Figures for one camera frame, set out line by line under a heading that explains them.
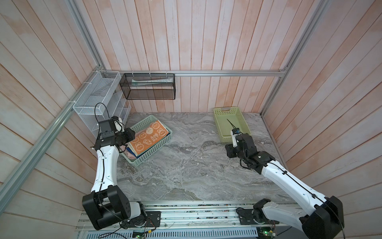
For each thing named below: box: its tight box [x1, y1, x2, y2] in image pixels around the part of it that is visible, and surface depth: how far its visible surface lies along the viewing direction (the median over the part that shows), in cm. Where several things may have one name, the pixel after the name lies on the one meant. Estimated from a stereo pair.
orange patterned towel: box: [129, 119, 170, 156], surface depth 100 cm
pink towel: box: [119, 144, 137, 162], surface depth 94 cm
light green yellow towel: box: [124, 141, 138, 157], surface depth 95 cm
